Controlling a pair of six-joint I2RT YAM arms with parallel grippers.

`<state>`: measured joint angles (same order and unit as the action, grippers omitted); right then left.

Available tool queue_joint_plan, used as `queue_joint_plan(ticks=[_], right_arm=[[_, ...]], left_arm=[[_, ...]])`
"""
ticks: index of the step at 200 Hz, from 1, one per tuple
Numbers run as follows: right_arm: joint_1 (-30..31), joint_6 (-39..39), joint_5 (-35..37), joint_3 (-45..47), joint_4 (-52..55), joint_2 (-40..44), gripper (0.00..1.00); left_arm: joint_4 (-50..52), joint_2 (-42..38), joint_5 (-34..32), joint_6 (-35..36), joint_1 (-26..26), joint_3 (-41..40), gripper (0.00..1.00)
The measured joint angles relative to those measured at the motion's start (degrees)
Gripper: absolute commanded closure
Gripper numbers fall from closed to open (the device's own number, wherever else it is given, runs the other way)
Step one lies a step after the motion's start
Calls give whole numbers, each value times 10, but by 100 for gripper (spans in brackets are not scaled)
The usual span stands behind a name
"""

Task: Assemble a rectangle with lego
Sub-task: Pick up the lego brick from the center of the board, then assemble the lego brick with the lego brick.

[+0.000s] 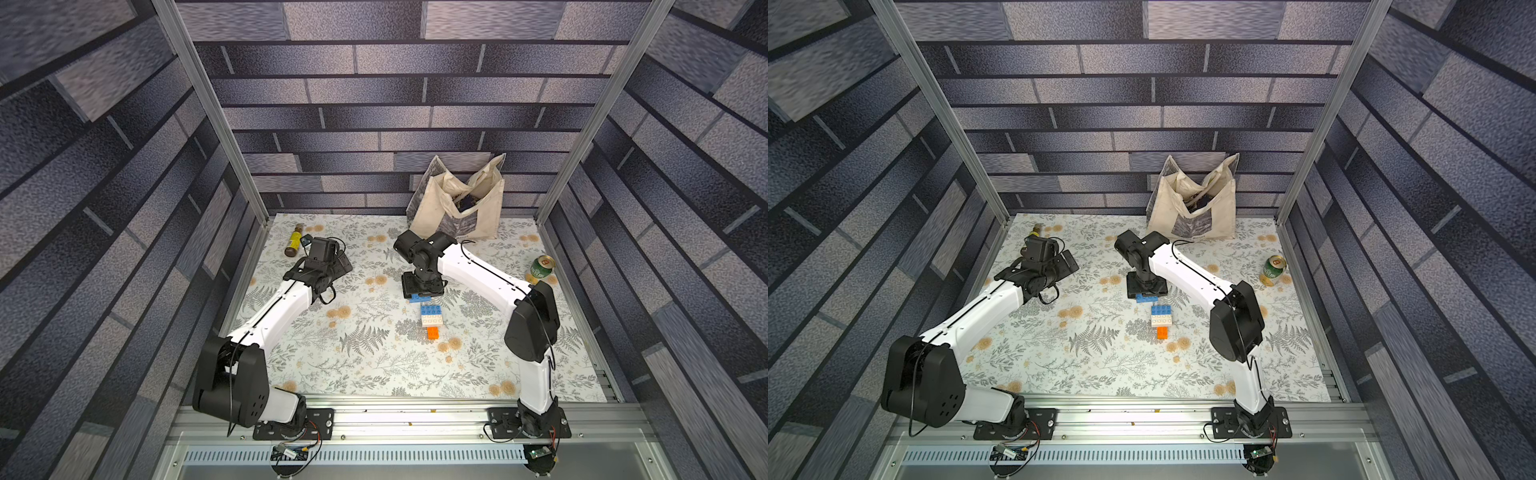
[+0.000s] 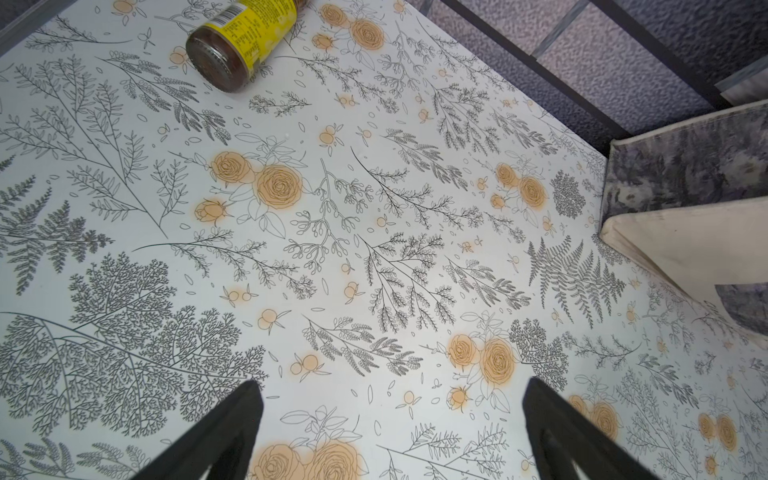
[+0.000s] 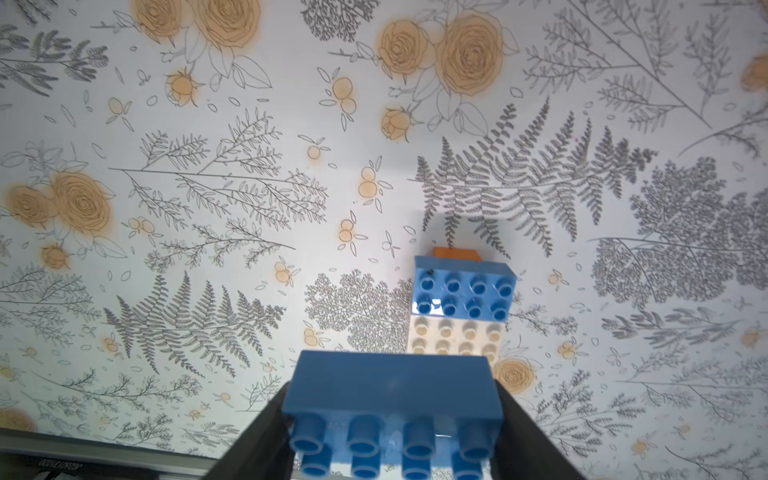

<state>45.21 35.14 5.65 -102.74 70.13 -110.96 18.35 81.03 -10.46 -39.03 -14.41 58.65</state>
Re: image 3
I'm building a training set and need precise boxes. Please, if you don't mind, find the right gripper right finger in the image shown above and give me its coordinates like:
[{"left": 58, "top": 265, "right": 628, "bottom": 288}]
[{"left": 490, "top": 380, "right": 586, "bottom": 480}]

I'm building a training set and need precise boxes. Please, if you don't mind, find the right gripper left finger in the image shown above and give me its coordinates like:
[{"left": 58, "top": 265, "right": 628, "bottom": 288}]
[{"left": 203, "top": 382, "right": 295, "bottom": 480}]

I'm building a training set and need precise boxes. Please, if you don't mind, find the blue lego brick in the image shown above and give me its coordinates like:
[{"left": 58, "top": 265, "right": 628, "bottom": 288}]
[
  {"left": 411, "top": 256, "right": 517, "bottom": 322},
  {"left": 282, "top": 351, "right": 504, "bottom": 479}
]

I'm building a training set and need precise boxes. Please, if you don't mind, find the white lego brick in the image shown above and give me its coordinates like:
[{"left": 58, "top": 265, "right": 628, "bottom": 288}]
[{"left": 406, "top": 315, "right": 503, "bottom": 365}]

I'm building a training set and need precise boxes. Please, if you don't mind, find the orange lego brick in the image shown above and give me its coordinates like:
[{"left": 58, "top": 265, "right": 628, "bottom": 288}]
[{"left": 432, "top": 247, "right": 482, "bottom": 262}]

